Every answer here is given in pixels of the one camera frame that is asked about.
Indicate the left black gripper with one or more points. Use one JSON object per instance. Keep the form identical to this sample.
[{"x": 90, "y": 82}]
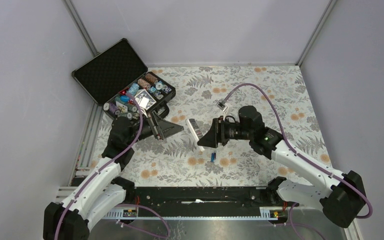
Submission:
[{"x": 163, "y": 129}]

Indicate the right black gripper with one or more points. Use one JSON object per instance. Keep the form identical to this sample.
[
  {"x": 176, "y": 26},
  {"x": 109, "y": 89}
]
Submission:
[{"x": 217, "y": 134}]

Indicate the white remote control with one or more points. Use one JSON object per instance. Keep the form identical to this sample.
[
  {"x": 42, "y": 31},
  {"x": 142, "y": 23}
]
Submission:
[{"x": 195, "y": 131}]

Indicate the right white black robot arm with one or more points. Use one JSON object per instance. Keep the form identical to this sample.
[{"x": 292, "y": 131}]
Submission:
[{"x": 340, "y": 196}]

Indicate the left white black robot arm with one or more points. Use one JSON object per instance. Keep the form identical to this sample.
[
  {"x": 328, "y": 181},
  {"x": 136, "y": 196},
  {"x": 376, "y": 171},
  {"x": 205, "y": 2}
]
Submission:
[{"x": 103, "y": 189}]

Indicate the playing card deck box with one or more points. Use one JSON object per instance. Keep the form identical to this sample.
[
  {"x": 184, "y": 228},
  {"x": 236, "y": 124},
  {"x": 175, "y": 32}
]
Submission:
[{"x": 145, "y": 99}]

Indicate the floral table mat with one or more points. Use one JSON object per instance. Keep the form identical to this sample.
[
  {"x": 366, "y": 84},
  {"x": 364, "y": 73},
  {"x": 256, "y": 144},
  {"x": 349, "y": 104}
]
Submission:
[{"x": 279, "y": 93}]

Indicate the black poker chip case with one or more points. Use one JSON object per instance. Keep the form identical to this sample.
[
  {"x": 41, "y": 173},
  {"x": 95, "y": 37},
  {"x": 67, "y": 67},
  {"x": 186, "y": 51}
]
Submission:
[{"x": 112, "y": 72}]

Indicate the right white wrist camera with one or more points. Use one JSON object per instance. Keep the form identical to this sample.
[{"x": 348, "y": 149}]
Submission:
[{"x": 224, "y": 107}]

